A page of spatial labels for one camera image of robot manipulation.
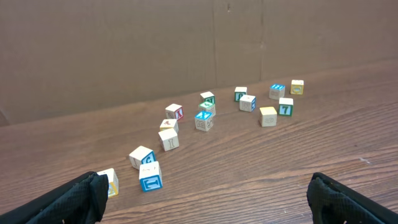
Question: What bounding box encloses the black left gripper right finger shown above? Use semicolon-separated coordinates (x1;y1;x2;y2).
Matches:
307;172;397;224

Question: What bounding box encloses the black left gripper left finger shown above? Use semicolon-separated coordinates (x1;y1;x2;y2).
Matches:
1;171;109;224

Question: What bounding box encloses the wooden block yellow top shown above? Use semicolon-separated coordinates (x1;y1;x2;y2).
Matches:
259;106;277;127

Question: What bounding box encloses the wooden block letter I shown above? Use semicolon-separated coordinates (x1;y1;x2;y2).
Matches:
159;128;179;151

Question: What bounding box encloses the wooden block green 7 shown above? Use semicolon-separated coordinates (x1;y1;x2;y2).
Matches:
278;98;294;116

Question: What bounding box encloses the wooden block yellow side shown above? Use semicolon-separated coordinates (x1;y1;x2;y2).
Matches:
290;80;304;95
97;168;119;197

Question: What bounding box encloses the wooden block blue T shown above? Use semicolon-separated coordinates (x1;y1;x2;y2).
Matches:
139;161;163;192

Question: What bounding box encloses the wooden block blue C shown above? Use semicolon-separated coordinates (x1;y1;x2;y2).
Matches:
129;146;156;169

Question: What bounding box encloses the wooden block orange top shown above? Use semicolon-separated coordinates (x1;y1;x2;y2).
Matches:
160;119;179;133

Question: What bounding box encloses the wooden block yellow side far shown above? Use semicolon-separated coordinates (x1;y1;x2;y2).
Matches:
290;80;304;95

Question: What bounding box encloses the wooden block red X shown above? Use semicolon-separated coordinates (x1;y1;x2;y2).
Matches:
165;103;183;120

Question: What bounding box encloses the wooden block blue side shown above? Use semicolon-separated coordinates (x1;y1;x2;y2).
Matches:
239;95;256;112

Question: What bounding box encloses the wooden block blue X top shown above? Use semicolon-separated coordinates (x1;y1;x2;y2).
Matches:
195;111;213;131

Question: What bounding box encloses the wooden block green 4 top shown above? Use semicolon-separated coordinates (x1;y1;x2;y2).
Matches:
198;101;216;116

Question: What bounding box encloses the wooden block green N side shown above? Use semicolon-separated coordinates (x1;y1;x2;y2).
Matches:
200;91;215;104

